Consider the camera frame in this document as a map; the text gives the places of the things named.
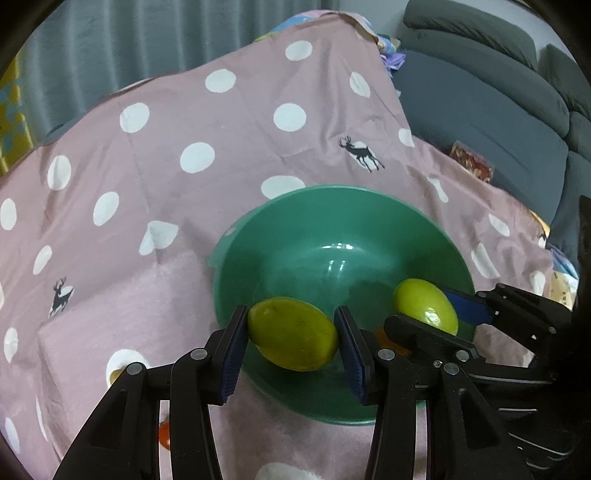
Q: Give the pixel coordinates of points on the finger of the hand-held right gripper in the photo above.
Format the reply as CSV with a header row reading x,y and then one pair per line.
x,y
415,334
466,308

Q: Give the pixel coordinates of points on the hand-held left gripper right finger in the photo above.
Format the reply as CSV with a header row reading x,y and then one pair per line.
x,y
352,357

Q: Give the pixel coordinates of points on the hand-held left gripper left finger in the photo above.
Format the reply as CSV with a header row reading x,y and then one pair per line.
x,y
233,353

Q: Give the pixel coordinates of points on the yellow-green lemon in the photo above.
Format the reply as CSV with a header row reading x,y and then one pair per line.
x,y
293,339
425,307

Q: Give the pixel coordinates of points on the green plastic bowl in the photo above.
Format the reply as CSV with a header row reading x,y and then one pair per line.
x,y
286,258

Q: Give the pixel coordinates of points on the small orange tomato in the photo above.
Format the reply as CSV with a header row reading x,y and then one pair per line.
x,y
392,345

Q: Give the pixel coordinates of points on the folded pink dotted towel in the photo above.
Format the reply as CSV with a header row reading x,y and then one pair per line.
x,y
143,309

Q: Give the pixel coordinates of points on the small red tomato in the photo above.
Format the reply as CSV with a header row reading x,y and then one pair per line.
x,y
164,431

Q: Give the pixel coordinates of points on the red snack packet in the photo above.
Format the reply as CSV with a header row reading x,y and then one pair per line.
x,y
473,161

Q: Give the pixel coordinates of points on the pink polka dot blanket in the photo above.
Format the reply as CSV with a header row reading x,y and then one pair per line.
x,y
240,152

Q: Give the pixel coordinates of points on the grey sofa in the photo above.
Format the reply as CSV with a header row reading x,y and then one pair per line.
x,y
485,101

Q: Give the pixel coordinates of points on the yellow patterned curtain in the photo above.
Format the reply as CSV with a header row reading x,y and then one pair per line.
x,y
11,120

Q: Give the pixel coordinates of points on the grey curtain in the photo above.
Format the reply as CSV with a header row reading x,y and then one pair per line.
x,y
138,41

